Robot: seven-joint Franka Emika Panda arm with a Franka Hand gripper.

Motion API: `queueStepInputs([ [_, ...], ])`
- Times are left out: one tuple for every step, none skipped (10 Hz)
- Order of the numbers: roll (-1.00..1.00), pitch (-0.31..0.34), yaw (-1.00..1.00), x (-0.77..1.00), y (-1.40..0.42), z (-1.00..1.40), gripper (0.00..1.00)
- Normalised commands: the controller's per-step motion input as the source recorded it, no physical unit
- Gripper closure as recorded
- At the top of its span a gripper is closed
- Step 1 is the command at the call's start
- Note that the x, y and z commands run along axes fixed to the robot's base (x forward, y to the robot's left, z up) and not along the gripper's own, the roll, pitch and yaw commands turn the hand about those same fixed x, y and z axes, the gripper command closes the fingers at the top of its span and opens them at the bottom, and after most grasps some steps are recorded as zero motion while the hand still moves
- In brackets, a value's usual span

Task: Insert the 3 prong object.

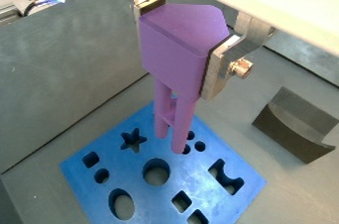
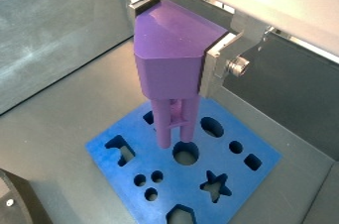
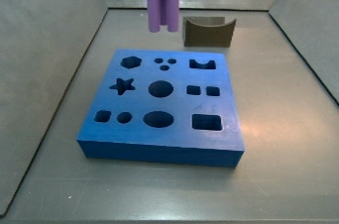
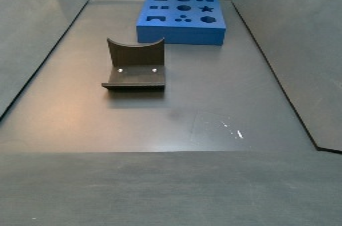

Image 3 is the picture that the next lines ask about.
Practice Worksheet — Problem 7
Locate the blue shape sorter block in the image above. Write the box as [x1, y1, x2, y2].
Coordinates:
[78, 50, 246, 168]

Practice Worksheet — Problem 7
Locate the dark olive curved block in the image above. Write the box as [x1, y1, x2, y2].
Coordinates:
[183, 16, 238, 48]

